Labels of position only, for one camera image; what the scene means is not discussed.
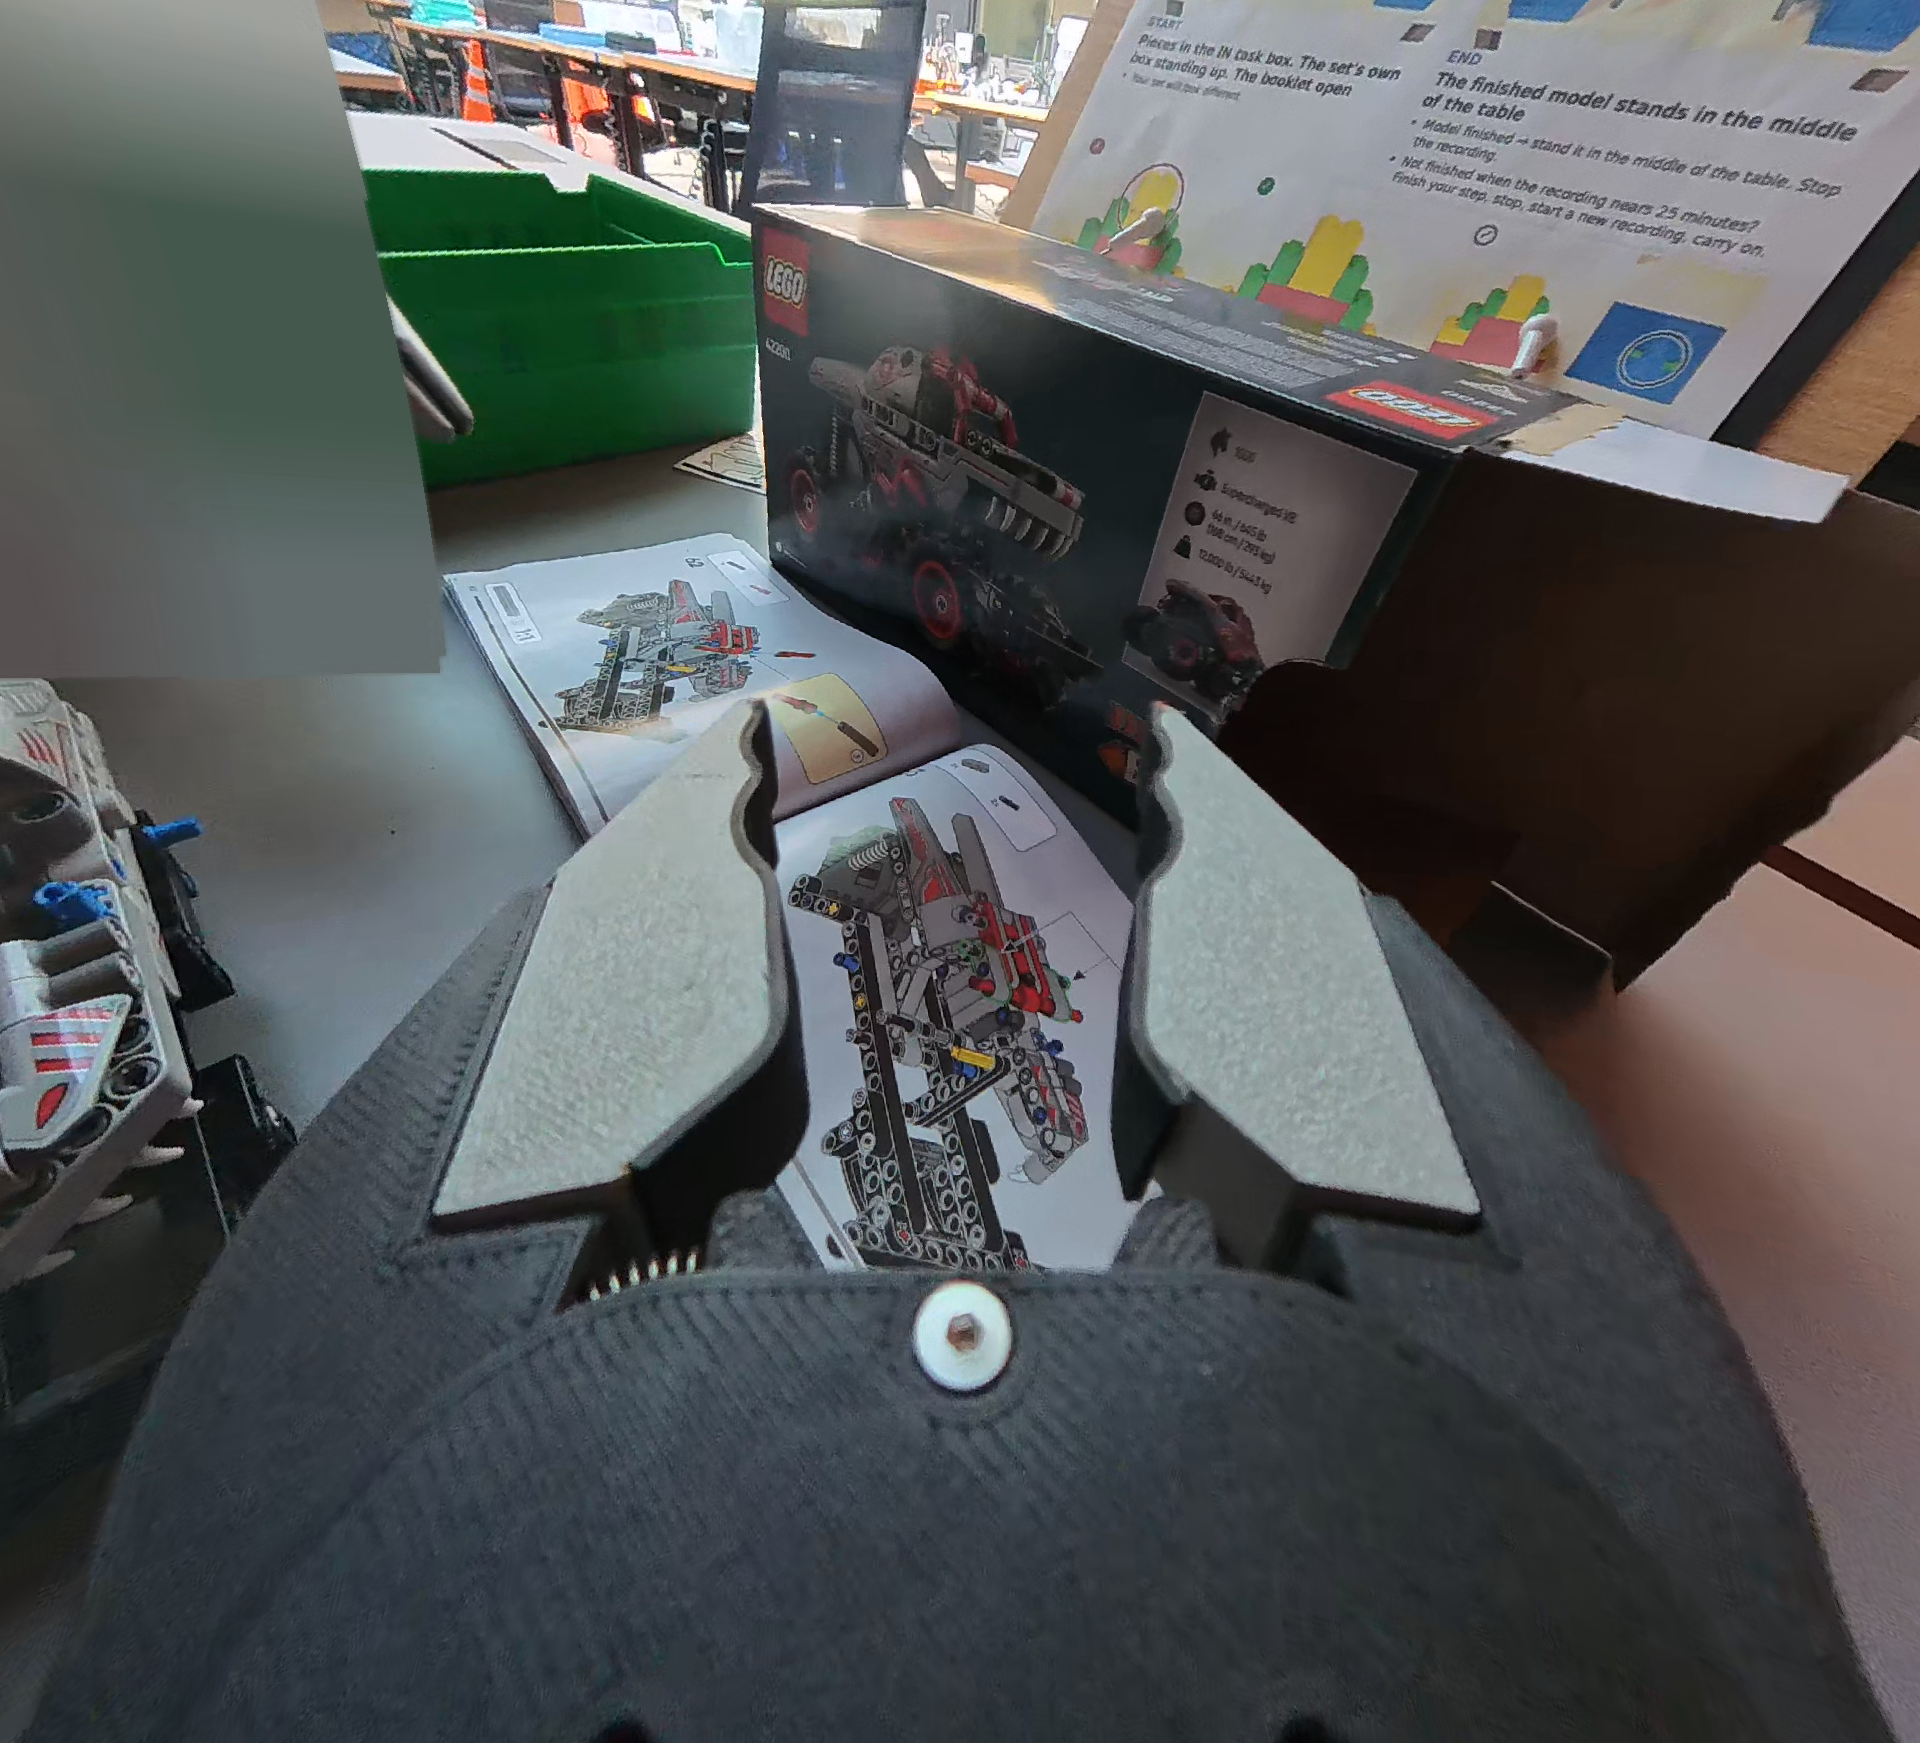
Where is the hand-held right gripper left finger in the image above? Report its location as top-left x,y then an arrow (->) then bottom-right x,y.
432,701 -> 815,1235

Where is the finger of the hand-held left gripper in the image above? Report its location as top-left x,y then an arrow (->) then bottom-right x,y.
385,298 -> 478,444

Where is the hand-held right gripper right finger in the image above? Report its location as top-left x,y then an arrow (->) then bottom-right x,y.
1106,705 -> 1483,1278

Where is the green plastic bin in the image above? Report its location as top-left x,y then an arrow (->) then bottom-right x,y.
364,170 -> 758,493

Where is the lego instruction booklet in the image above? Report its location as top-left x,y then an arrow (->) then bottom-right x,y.
441,530 -> 1164,1272

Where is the black lego set box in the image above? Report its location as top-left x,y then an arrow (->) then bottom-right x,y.
749,201 -> 1920,996

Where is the partly built lego truck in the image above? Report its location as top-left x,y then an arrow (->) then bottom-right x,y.
0,681 -> 298,1288

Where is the long wooden work table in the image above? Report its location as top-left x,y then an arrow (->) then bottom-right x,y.
328,11 -> 758,215

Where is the black office chair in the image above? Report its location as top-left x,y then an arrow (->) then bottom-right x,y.
734,0 -> 940,223

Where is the cardboard display board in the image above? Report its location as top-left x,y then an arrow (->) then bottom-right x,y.
996,0 -> 1920,487

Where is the printed task instruction sheet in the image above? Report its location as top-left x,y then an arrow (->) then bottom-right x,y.
1033,0 -> 1920,441

